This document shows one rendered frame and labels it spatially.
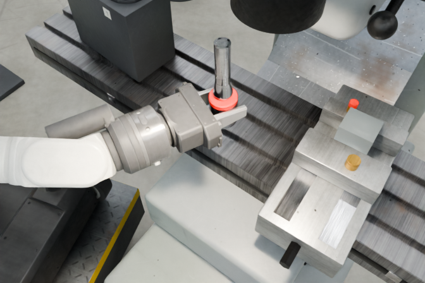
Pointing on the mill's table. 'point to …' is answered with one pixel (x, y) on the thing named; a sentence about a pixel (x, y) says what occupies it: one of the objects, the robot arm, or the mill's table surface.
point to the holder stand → (121, 16)
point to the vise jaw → (371, 174)
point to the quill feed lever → (386, 19)
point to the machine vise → (329, 190)
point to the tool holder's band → (223, 101)
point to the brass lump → (352, 162)
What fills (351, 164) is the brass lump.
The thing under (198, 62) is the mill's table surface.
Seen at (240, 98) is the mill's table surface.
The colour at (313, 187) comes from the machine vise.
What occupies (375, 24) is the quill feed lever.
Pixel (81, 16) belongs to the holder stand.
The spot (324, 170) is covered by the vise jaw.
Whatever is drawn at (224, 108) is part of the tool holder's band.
